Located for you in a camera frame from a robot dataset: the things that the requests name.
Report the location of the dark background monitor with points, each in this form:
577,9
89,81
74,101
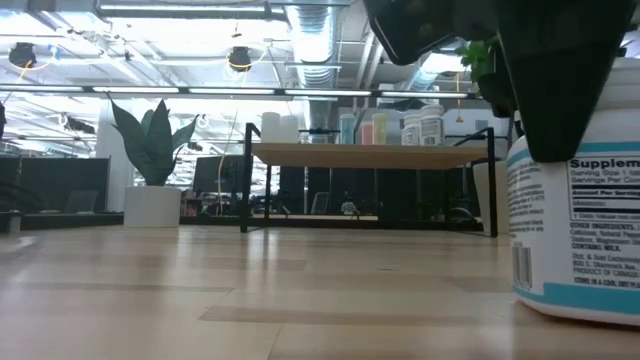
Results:
215,172

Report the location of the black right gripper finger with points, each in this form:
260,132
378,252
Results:
565,75
500,97

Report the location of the dark green snake plant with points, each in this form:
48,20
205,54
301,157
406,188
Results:
150,150

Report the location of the black office partition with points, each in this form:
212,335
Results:
45,180

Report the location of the green leafy plant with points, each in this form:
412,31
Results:
472,55

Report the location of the white round plant pot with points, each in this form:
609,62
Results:
152,207

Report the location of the wooden shelf with black legs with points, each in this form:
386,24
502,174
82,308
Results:
360,156

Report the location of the silver ventilation duct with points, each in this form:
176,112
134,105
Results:
312,35

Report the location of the long ceiling light bar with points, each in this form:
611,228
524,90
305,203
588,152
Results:
230,91

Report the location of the red vial with white cap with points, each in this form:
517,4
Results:
366,134

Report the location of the black ceiling-hung device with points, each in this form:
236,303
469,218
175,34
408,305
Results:
240,57
22,54

